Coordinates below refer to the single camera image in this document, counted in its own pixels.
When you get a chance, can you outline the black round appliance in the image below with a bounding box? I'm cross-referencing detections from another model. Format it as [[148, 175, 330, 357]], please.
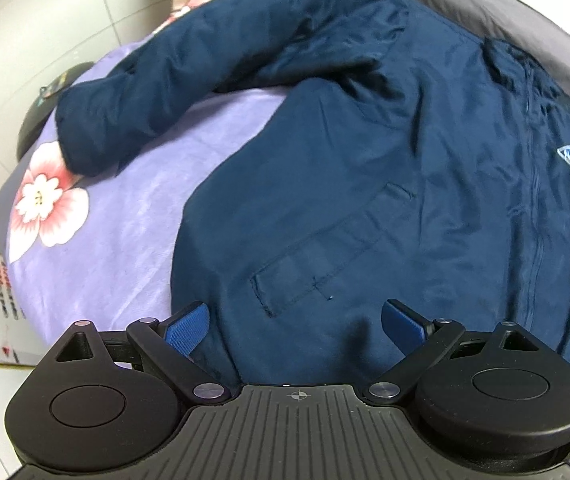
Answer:
[[16, 61, 96, 162]]

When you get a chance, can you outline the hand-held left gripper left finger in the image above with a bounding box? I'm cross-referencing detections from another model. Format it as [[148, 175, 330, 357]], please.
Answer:
[[54, 301, 232, 404]]

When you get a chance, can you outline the navy blue jacket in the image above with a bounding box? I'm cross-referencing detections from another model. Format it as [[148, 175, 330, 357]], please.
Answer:
[[56, 0, 570, 478]]

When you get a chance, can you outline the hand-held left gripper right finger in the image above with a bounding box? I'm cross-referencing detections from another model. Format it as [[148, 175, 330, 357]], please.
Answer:
[[365, 299, 540, 406]]

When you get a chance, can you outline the lavender floral blanket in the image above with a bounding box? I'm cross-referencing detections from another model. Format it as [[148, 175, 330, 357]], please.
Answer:
[[0, 0, 288, 367]]

